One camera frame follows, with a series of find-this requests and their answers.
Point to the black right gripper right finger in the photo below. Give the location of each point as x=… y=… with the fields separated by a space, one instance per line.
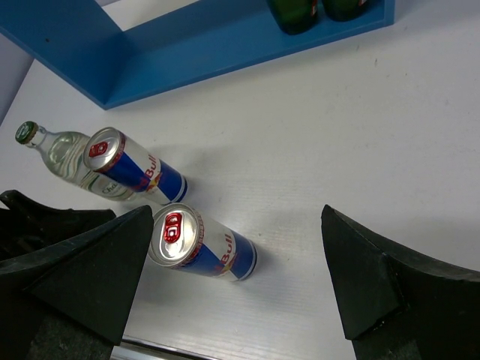
x=397 y=303

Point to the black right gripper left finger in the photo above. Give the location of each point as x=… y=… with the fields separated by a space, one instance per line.
x=72 y=299

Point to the blue and yellow shelf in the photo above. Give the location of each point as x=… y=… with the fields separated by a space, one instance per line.
x=83 y=45

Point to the green Perrier bottle right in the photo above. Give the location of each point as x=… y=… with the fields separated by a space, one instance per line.
x=345 y=10

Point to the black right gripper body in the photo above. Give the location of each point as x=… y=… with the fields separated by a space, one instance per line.
x=28 y=226

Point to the green perrier bottle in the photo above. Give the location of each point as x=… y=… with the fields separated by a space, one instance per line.
x=345 y=10
x=294 y=17

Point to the red bull can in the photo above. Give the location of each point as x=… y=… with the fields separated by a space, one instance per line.
x=184 y=239
x=115 y=155

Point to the green Perrier bottle left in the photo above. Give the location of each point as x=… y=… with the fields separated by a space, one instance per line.
x=294 y=17

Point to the clear water bottle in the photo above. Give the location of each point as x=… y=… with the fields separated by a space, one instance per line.
x=62 y=153

